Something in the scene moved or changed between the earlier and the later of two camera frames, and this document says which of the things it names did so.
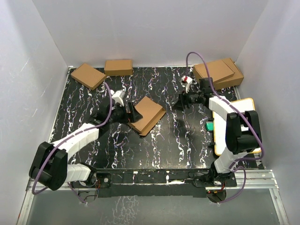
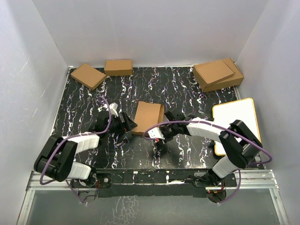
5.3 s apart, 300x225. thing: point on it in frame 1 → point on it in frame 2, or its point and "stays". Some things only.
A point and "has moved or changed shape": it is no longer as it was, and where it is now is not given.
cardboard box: (88, 76) stays
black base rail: (155, 183) stays
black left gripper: (134, 115) → (127, 126)
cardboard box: (151, 112) has moved or changed shape
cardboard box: (118, 67) stays
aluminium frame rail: (261, 179) stays
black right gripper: (181, 103) → (166, 138)
